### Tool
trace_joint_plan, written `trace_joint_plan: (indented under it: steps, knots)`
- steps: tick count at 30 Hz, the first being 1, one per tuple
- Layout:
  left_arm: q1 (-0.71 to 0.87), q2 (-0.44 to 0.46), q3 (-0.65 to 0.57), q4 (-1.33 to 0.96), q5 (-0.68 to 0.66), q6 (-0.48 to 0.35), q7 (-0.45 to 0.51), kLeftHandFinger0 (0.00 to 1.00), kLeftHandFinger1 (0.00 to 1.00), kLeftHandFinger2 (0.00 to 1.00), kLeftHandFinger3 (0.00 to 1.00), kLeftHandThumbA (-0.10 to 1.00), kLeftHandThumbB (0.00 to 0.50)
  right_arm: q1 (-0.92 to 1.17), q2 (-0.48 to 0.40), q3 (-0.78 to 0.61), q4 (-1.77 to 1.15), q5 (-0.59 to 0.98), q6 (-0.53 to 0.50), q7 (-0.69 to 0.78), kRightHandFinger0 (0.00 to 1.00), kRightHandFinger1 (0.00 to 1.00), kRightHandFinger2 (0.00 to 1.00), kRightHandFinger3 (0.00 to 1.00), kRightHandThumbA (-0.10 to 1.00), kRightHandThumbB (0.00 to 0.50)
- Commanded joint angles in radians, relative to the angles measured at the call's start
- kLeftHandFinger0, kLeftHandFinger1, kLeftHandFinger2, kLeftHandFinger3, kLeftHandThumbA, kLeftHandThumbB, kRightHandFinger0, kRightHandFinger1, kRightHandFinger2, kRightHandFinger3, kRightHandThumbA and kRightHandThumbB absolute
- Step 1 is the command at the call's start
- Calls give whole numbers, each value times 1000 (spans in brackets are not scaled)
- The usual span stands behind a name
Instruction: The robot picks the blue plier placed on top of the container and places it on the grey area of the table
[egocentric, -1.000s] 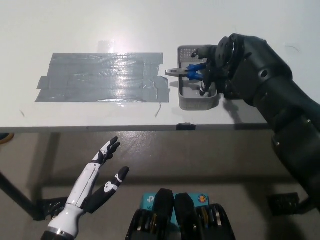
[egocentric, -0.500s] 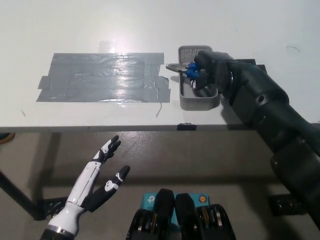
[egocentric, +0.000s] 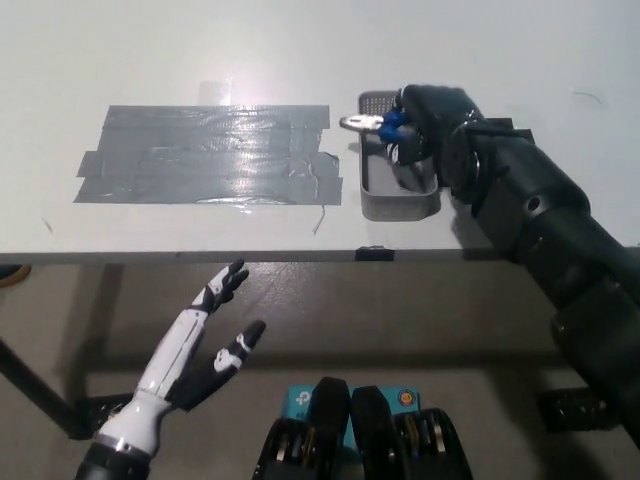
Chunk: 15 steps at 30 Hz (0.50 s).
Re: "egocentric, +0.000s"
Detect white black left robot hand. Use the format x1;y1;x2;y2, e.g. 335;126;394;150
97;258;267;456

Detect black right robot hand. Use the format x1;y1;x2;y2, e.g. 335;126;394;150
387;83;487;166

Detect blue handled pliers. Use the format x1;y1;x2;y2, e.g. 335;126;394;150
339;110;416;146

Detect grey plastic container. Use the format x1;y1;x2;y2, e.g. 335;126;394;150
358;89;441;222

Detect black teal robot body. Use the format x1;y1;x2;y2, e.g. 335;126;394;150
252;377;474;480

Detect black tape patch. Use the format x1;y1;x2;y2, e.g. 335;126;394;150
485;117;534;144

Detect black diagonal table leg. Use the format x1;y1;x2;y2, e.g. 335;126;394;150
0;339;76;437

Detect yellow tape roll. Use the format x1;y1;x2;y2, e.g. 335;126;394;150
0;264;29;290

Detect black table foot bracket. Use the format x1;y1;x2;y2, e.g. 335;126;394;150
534;387;622;432
69;394;137;441

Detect grey duct tape patch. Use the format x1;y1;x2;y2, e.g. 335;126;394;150
73;103;344;207

